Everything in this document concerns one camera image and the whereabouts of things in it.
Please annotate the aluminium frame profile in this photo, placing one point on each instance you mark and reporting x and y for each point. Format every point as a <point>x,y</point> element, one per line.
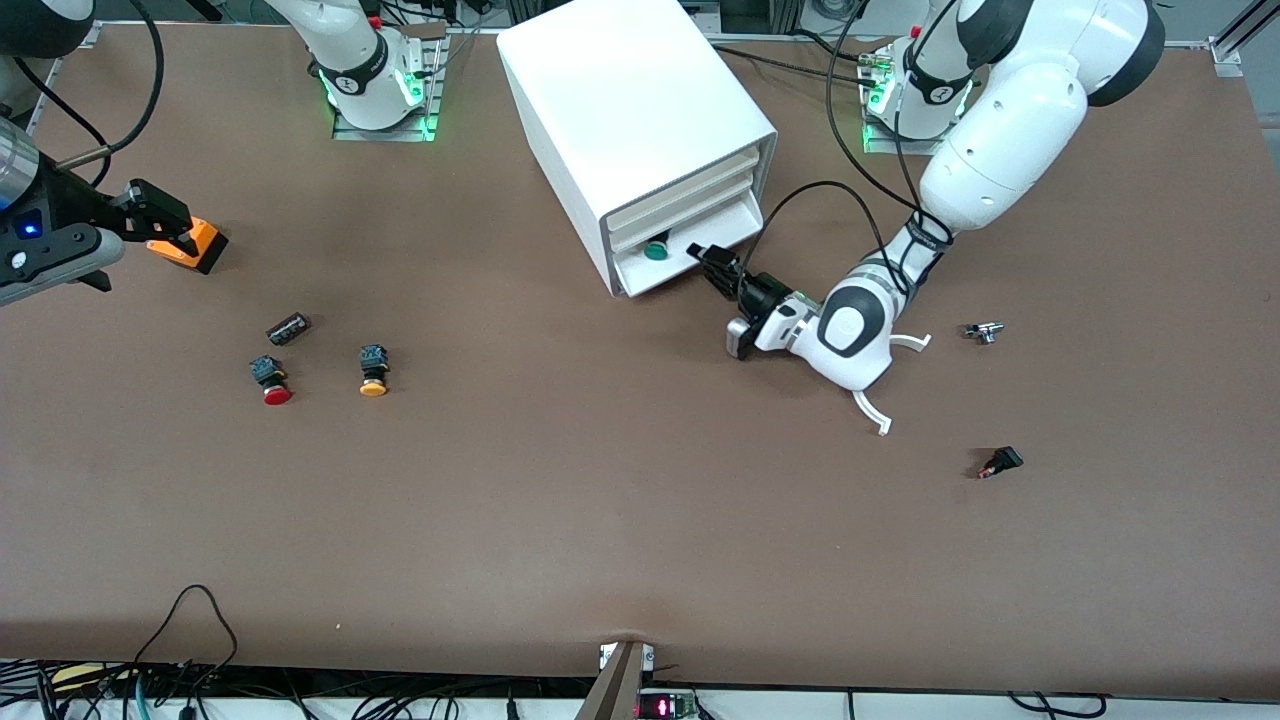
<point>1225,52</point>

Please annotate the white curved plastic piece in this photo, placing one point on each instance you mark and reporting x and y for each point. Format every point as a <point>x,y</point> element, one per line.
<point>875,415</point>

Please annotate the green push button switch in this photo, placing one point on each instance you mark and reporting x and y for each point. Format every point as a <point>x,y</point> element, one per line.
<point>656,250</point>

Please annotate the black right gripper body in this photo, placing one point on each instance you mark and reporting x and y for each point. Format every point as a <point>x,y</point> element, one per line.
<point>84,208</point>

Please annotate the white plastic drawer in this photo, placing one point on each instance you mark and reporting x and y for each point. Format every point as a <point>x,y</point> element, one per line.
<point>680,191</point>
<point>680,213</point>
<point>725,225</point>

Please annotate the red push button switch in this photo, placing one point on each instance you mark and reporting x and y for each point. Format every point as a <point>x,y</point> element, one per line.
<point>275,390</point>

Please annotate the small black rocker switch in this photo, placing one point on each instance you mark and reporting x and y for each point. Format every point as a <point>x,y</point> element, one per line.
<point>1002,461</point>

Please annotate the brown camera stand post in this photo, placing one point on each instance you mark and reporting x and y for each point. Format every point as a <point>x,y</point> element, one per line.
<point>615,690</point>

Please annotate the white drawer cabinet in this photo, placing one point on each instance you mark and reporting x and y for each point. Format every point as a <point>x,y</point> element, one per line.
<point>620,90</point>

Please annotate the dark cylindrical capacitor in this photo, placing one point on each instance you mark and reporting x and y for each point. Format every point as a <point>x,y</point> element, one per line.
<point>289,328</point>

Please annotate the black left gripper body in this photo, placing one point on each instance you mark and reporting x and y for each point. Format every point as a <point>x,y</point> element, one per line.
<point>757,293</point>

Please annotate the small silver metal part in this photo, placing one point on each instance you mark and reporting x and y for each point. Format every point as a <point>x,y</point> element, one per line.
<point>984,331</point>

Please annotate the orange and black block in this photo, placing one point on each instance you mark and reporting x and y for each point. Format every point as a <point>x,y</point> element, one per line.
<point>195,243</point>

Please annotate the yellow push button switch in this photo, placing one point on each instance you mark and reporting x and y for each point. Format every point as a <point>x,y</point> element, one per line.
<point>373,372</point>

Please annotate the device with red display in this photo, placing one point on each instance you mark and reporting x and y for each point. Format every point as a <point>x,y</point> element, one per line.
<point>665,708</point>

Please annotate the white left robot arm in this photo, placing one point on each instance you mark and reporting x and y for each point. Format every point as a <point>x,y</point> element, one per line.
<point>1010,130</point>

